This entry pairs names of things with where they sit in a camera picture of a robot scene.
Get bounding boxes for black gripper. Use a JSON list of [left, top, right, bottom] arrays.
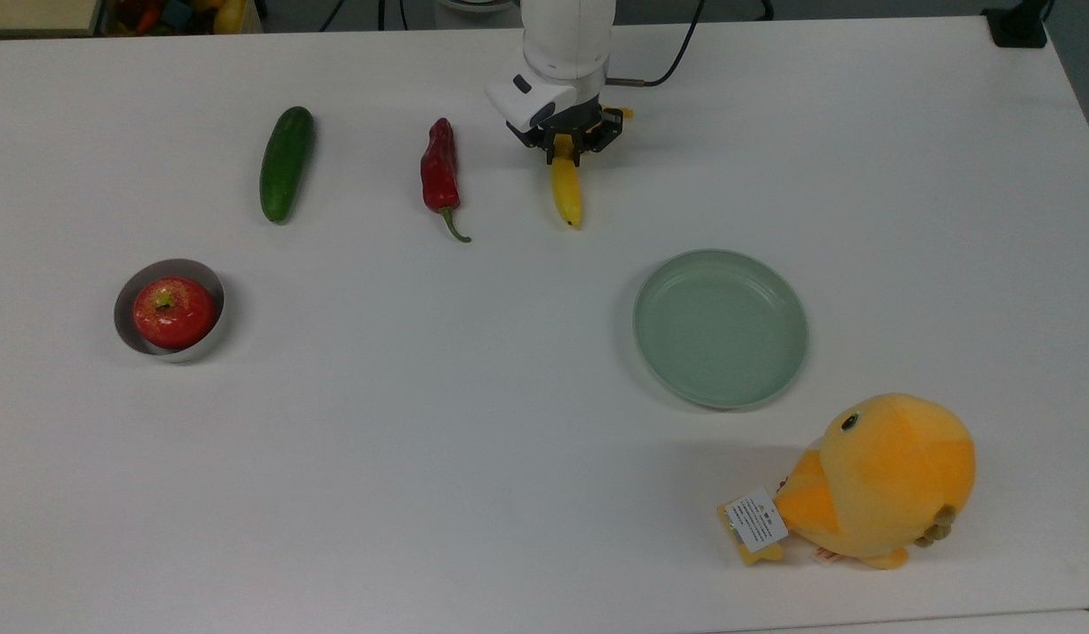
[[507, 100, 626, 167]]

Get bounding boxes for yellow banana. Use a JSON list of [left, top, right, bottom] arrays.
[[551, 106, 635, 228]]

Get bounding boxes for light green plastic plate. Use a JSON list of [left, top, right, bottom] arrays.
[[633, 248, 809, 410]]

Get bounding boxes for red chili pepper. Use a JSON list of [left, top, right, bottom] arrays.
[[420, 117, 472, 244]]

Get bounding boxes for green cucumber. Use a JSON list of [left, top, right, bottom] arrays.
[[260, 106, 316, 224]]

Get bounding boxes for small metal bowl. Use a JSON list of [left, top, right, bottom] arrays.
[[114, 258, 225, 364]]

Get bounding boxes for box of toy food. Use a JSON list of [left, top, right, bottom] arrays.
[[99, 0, 263, 36]]

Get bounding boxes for red apple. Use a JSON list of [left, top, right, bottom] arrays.
[[133, 276, 217, 350]]

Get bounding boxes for orange plush toy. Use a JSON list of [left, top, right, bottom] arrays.
[[717, 393, 977, 571]]

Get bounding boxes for wooden board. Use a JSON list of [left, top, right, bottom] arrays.
[[0, 0, 103, 38]]

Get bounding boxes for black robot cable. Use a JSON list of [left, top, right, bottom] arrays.
[[607, 0, 708, 89]]

